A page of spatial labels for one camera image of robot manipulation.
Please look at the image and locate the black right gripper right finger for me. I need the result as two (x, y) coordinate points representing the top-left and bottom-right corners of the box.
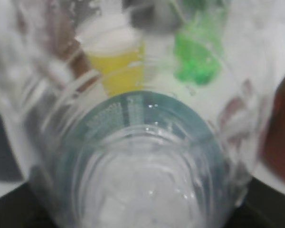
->
(235, 179), (285, 228)

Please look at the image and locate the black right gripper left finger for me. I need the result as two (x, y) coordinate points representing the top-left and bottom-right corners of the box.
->
(0, 183), (54, 228)

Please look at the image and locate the clear water bottle green label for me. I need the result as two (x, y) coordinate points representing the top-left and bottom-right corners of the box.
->
(0, 0), (285, 228)

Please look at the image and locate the grey ceramic mug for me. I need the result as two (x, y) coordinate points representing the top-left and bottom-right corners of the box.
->
(0, 117), (23, 183)

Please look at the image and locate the dark red ceramic mug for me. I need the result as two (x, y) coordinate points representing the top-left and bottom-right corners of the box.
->
(263, 77), (285, 181)

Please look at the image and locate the green soda bottle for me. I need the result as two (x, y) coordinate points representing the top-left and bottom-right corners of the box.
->
(173, 0), (228, 85)

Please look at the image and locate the yellow paper cup stack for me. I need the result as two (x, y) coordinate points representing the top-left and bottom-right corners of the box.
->
(76, 14), (145, 96)

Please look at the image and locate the dark cola bottle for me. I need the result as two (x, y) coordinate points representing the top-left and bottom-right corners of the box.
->
(122, 0), (181, 34)

